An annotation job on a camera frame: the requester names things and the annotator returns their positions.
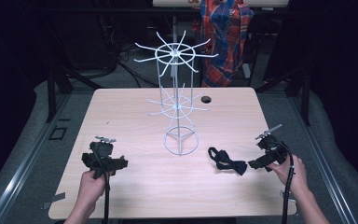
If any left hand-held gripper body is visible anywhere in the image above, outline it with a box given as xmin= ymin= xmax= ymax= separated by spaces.
xmin=87 ymin=135 xmax=119 ymax=180

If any grey tape strip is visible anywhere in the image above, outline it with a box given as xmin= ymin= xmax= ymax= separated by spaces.
xmin=41 ymin=191 xmax=67 ymax=211

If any metal floor rail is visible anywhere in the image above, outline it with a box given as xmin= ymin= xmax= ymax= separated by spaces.
xmin=0 ymin=92 xmax=73 ymax=224
xmin=287 ymin=96 xmax=358 ymax=224

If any white table corner bracket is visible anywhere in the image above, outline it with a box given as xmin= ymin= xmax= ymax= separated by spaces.
xmin=279 ymin=189 xmax=298 ymax=217

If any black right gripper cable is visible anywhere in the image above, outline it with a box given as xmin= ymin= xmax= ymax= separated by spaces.
xmin=273 ymin=141 xmax=296 ymax=224

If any white wire display rack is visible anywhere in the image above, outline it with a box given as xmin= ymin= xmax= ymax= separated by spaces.
xmin=133 ymin=29 xmax=219 ymax=156

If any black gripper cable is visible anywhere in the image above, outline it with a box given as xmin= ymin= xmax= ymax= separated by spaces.
xmin=273 ymin=141 xmax=296 ymax=224
xmin=89 ymin=143 xmax=112 ymax=224

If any black bow tie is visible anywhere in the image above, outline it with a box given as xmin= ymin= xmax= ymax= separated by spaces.
xmin=207 ymin=147 xmax=249 ymax=176

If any black metal stand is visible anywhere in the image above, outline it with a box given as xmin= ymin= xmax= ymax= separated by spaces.
xmin=254 ymin=65 xmax=312 ymax=127
xmin=45 ymin=65 xmax=104 ymax=124

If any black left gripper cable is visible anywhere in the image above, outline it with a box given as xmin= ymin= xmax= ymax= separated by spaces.
xmin=89 ymin=143 xmax=112 ymax=224

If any red blue plaid cloth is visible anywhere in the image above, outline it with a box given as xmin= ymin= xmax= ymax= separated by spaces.
xmin=191 ymin=0 xmax=255 ymax=89

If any black square floor tape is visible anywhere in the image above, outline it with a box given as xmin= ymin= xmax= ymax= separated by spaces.
xmin=48 ymin=125 xmax=68 ymax=141

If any person's left hand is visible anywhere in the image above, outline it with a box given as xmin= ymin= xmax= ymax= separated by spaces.
xmin=77 ymin=169 xmax=112 ymax=202

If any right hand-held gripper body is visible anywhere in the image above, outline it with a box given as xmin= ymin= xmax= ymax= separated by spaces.
xmin=255 ymin=123 xmax=289 ymax=166

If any person's right hand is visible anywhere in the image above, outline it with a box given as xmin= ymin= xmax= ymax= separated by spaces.
xmin=266 ymin=154 xmax=308 ymax=196

